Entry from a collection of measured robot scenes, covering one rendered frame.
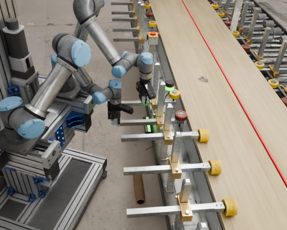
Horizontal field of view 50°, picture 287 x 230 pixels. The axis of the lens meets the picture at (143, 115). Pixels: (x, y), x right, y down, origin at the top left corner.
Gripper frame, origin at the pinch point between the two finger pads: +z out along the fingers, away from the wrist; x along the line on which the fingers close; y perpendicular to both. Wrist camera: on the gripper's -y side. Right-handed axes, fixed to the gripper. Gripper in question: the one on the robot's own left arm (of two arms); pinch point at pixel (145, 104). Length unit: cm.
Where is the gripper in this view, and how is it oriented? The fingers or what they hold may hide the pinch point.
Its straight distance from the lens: 199.9
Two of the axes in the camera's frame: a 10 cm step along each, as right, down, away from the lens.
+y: -4.4, -6.0, 6.7
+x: -9.0, 2.5, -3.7
